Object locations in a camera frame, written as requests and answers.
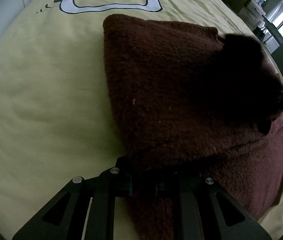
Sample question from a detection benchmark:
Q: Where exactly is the dark red knitted sweater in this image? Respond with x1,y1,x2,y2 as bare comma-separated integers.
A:
102,13,283,240

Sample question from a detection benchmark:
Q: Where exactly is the yellow cartoon print bedspread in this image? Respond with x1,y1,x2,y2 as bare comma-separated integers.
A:
0,0,283,240

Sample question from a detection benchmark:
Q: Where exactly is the wooden desk with clutter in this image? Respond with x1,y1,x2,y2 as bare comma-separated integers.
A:
225,0,280,43

